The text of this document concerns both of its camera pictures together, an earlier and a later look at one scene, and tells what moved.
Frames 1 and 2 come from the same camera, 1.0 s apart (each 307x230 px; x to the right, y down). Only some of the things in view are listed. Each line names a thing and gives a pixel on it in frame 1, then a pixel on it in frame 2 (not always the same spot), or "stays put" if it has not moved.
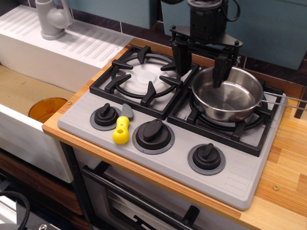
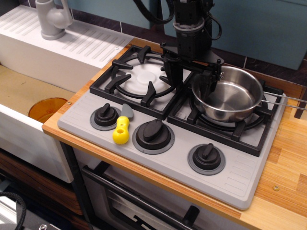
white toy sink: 33,68 stays put
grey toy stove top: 225,172 stays put
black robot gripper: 208,29 → 193,50
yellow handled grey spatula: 121,134 stays put
